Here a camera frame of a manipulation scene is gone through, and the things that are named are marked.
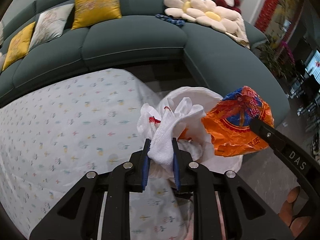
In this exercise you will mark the cream daisy flower pillow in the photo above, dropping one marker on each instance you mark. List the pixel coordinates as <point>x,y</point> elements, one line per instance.
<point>191,10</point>

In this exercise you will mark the cream quilted blanket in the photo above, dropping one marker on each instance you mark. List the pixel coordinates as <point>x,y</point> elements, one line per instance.
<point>240,36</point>

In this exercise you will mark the potted plant with flowers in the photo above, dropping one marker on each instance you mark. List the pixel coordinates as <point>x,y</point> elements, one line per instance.
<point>278,59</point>

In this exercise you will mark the orange snack bag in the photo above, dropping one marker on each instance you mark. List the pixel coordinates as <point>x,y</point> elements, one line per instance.
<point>228,123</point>

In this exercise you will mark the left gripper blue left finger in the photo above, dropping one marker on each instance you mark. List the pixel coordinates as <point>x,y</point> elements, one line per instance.
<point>145,164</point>

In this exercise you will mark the dark green curved sofa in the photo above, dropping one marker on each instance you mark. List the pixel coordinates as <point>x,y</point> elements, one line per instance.
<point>215,60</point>

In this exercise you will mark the small yellow embroidered cushion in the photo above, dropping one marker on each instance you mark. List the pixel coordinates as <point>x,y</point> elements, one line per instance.
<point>19,45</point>

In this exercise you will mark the large yellow embroidered cushion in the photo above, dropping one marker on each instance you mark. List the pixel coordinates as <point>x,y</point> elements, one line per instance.
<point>90,12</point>

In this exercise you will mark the person's right hand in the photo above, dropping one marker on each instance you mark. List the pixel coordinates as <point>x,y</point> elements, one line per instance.
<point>295,222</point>

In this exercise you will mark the grey animal plush toy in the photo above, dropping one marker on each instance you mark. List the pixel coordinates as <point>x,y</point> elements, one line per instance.
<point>2,60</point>

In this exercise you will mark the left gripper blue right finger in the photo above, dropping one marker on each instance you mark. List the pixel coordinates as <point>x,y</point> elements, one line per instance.
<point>176,167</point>

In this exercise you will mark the blue patterned cloth on sofa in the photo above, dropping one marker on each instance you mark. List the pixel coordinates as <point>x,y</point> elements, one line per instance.
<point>175,21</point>

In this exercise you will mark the white sock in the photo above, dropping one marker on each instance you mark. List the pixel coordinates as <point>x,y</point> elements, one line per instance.
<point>181,121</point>

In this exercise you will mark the floral light blue tablecloth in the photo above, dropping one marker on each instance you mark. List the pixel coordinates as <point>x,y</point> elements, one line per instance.
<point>52,137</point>

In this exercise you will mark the pale grey embroidered cushion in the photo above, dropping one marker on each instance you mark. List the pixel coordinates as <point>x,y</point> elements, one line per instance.
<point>50,25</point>

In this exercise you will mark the red decorative wall banner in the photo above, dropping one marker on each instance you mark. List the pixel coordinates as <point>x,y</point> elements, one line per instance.
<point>266,14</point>

